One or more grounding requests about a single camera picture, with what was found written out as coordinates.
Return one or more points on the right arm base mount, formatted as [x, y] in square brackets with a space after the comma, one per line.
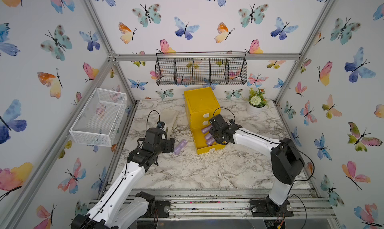
[267, 208]

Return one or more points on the purple bag roll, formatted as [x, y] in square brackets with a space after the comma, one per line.
[210, 141]
[206, 129]
[180, 146]
[208, 136]

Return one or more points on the white green work glove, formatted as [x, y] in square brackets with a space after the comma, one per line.
[169, 117]

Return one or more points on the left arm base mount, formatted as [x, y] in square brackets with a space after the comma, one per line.
[156, 209]

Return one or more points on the potted artificial plant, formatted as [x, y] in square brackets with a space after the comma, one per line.
[256, 101]

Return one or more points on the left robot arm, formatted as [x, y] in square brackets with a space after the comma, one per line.
[108, 212]

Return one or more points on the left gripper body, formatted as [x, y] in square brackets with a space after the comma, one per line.
[166, 146]

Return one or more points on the white mesh wall basket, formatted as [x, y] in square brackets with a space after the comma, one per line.
[98, 121]

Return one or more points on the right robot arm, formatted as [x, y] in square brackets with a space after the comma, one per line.
[287, 162]

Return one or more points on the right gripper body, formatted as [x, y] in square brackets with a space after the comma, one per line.
[216, 134]

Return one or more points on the yellow drawer cabinet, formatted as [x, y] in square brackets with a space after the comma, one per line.
[201, 105]

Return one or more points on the black wire wall basket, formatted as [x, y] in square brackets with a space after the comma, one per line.
[201, 68]

